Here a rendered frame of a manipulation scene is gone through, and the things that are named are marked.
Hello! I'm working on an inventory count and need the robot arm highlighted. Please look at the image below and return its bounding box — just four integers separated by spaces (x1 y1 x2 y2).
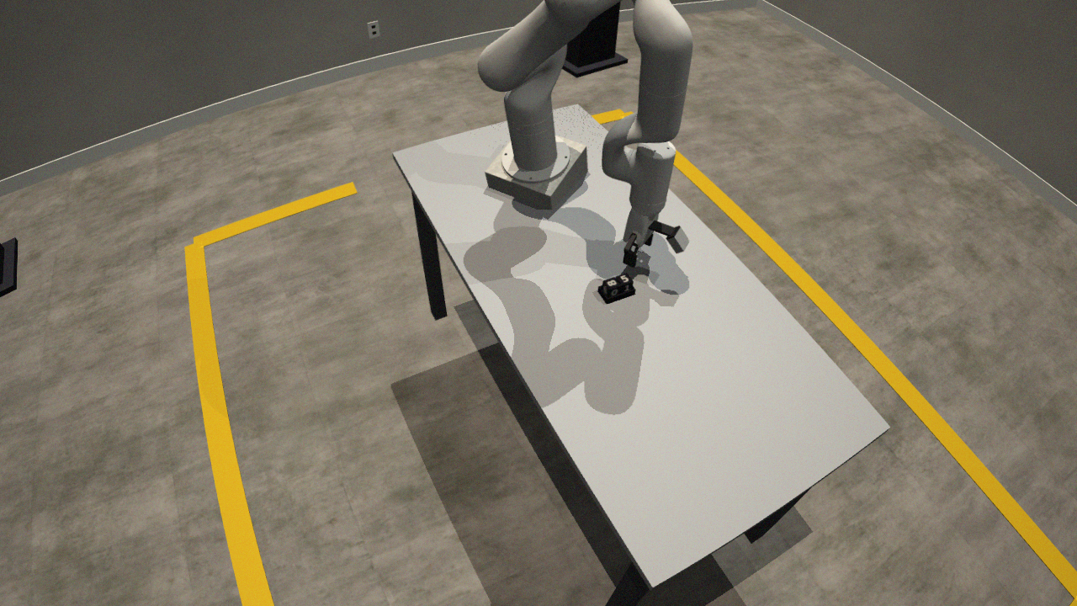
478 0 693 253

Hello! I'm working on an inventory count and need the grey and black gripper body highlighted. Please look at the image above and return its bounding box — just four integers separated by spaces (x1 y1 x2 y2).
623 205 661 248

